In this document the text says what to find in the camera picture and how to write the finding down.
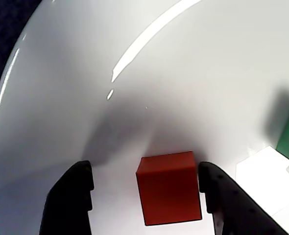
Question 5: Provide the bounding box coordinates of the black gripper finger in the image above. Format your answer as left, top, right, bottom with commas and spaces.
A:
39, 160, 95, 235
198, 161, 289, 235

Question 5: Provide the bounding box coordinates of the red cube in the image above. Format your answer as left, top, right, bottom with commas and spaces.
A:
135, 151, 203, 226

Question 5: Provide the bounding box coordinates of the white round plate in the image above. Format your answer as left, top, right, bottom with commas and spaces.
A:
0, 0, 289, 235

